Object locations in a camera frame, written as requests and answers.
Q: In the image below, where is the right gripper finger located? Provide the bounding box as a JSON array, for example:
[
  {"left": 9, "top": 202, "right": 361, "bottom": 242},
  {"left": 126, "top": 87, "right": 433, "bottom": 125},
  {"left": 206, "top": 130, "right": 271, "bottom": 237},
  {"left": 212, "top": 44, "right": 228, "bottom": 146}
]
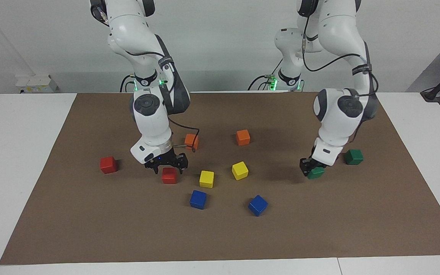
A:
[
  {"left": 144, "top": 160, "right": 162, "bottom": 175},
  {"left": 175, "top": 153, "right": 189, "bottom": 175}
]

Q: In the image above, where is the green wooden cube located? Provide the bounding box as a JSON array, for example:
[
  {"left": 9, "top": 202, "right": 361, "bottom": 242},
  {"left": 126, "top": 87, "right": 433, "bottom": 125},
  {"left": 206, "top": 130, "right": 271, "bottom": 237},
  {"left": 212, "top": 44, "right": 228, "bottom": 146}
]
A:
[
  {"left": 307, "top": 167, "right": 326, "bottom": 180},
  {"left": 344, "top": 149, "right": 364, "bottom": 166}
]

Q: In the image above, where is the red wooden cube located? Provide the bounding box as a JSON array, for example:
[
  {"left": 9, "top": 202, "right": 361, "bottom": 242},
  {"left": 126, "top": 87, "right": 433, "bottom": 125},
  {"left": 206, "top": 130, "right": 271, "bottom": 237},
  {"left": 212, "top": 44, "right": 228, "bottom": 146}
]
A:
[
  {"left": 161, "top": 167, "right": 178, "bottom": 184},
  {"left": 100, "top": 156, "right": 118, "bottom": 175}
]

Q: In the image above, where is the orange wooden cube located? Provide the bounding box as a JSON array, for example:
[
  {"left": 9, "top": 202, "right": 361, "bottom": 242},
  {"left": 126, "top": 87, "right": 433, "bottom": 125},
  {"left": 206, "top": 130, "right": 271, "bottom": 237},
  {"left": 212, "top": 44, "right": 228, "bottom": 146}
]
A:
[
  {"left": 236, "top": 129, "right": 251, "bottom": 146},
  {"left": 184, "top": 133, "right": 199, "bottom": 150}
]

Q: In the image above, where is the yellow wooden cube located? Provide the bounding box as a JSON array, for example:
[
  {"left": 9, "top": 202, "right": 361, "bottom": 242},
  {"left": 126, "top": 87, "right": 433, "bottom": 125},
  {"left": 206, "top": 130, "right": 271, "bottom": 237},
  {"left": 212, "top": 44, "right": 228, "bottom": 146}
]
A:
[
  {"left": 199, "top": 170, "right": 215, "bottom": 189},
  {"left": 231, "top": 161, "right": 249, "bottom": 181}
]

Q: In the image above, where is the blue wooden cube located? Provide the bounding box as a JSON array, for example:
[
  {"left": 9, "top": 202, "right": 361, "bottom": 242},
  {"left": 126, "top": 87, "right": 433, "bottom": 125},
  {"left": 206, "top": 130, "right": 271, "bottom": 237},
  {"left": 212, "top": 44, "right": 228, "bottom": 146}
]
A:
[
  {"left": 189, "top": 190, "right": 207, "bottom": 210},
  {"left": 248, "top": 194, "right": 269, "bottom": 217}
]

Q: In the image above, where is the brown paper mat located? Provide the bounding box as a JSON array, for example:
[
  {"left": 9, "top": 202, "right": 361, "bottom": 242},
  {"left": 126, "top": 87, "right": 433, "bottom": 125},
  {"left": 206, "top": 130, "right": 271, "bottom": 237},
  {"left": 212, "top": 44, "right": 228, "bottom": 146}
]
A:
[{"left": 0, "top": 92, "right": 440, "bottom": 265}]

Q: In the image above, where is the white box with yellow label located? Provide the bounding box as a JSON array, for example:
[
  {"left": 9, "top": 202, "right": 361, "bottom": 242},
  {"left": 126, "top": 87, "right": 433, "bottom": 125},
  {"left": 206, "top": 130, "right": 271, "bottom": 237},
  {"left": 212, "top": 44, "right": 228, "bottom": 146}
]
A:
[{"left": 15, "top": 74, "right": 58, "bottom": 94}]

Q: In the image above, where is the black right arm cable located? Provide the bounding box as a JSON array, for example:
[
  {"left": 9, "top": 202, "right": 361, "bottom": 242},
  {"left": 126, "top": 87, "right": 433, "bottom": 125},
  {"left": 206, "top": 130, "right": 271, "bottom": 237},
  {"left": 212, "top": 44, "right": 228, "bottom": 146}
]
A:
[{"left": 125, "top": 50, "right": 201, "bottom": 153}]

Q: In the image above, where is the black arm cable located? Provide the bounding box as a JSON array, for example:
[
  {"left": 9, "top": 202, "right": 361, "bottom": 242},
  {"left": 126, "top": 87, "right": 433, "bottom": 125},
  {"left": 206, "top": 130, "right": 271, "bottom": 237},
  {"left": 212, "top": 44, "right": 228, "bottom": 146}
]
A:
[
  {"left": 302, "top": 11, "right": 379, "bottom": 146},
  {"left": 125, "top": 50, "right": 201, "bottom": 153}
]

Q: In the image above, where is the black base cable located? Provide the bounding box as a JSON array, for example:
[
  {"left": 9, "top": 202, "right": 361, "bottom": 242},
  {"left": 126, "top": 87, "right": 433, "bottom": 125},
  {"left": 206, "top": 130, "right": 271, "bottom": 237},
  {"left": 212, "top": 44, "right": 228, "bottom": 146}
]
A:
[
  {"left": 120, "top": 74, "right": 136, "bottom": 93},
  {"left": 247, "top": 57, "right": 284, "bottom": 91}
]

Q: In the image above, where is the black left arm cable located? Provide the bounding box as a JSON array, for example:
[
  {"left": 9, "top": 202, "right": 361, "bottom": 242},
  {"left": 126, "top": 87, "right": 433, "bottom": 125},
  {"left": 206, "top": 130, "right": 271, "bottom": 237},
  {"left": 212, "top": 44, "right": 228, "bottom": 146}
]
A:
[{"left": 302, "top": 11, "right": 379, "bottom": 146}]

